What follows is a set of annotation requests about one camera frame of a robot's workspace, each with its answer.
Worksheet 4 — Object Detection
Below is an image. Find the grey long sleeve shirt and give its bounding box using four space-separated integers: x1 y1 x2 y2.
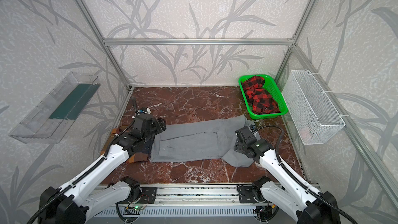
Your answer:
150 115 255 168

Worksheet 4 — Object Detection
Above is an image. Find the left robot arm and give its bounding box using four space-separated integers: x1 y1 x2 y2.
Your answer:
28 113 166 224

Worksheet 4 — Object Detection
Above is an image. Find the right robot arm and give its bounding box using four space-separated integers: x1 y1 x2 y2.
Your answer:
234 127 341 224

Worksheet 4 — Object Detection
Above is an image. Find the folded multicolour plaid shirt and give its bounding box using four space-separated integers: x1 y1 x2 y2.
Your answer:
102 125 155 163

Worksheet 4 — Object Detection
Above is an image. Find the red black plaid shirt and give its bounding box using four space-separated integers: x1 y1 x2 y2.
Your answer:
241 76 280 115

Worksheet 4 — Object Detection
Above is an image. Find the green plastic basket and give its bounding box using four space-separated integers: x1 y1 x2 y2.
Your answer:
238 75 288 120

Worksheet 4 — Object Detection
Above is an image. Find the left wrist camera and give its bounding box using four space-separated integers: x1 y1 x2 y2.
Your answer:
136 107 151 115

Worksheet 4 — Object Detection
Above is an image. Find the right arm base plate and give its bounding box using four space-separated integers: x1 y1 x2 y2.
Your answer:
236 185 266 203

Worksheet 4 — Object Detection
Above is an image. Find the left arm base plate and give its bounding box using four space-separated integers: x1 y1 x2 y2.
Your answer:
133 187 157 205

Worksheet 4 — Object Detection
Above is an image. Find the white wire mesh basket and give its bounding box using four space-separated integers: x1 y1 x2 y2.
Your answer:
282 69 346 145

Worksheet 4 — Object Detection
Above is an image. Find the aluminium front rail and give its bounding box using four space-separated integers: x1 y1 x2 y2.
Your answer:
90 184 327 207

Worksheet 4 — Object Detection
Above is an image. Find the clear acrylic wall shelf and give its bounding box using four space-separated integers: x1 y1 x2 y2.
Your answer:
9 72 101 144

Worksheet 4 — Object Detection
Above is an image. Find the aluminium cage frame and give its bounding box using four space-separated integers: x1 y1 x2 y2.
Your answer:
74 0 398 207

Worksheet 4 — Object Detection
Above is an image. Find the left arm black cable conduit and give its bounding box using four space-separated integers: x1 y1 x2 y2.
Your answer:
26 97 139 224

